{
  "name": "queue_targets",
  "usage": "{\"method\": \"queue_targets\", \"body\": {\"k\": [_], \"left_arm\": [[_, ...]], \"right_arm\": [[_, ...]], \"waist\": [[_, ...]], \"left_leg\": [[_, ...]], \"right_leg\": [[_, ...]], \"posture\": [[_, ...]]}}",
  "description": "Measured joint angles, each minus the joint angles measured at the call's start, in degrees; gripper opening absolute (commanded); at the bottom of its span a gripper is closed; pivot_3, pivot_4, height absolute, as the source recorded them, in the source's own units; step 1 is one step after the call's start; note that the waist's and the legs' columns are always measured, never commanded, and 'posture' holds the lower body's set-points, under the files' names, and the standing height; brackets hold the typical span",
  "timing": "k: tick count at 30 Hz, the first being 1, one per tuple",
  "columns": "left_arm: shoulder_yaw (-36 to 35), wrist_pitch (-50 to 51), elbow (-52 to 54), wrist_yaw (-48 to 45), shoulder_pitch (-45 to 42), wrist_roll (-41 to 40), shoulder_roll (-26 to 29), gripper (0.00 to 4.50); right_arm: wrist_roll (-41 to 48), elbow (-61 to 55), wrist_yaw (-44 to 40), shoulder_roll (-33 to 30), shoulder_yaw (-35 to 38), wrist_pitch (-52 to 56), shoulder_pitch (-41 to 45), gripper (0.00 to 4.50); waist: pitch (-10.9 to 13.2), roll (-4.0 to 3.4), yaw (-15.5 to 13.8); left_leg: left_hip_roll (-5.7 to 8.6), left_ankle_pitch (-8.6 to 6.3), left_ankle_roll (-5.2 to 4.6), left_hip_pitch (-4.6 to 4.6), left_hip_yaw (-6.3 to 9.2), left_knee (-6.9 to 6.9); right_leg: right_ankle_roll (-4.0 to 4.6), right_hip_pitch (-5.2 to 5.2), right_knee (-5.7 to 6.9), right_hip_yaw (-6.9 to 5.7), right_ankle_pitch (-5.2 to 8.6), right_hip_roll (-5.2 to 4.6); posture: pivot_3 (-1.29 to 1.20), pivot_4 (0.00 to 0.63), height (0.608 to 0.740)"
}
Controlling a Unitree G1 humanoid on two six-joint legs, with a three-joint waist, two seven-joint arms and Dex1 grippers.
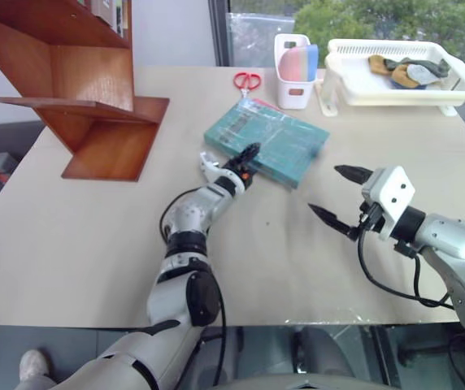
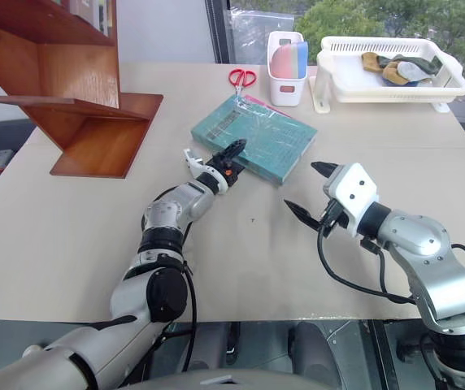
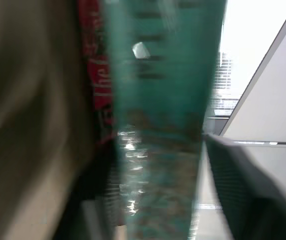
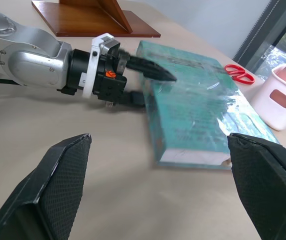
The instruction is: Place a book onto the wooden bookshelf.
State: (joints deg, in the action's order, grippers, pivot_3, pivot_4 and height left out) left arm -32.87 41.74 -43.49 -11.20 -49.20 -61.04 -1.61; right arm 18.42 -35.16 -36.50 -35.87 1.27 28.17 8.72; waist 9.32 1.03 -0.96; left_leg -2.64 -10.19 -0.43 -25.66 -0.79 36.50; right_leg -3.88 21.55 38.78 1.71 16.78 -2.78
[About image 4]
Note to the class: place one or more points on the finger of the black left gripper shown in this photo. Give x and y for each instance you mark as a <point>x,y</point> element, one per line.
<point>135,99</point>
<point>153,70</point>

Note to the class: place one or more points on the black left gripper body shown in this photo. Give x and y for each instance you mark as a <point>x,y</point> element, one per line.
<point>110,87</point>

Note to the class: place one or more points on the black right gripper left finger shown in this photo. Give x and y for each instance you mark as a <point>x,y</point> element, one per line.
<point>58,180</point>

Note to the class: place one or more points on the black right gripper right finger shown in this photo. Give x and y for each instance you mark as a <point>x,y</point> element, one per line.
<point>263,180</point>

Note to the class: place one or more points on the thick teal book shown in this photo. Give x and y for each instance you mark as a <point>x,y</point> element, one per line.
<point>195,107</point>

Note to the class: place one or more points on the wooden bookshelf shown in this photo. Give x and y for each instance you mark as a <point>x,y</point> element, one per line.
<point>88,20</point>

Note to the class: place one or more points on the white plastic container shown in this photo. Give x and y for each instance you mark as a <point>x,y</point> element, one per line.
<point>270,112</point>

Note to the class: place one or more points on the red scissors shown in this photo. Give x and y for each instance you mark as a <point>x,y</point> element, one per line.
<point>241,75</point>

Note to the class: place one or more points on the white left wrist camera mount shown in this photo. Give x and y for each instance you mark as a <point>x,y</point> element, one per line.
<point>90,75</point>

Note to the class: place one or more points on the dark window frame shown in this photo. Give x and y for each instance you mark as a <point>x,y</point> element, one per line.
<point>265,32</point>

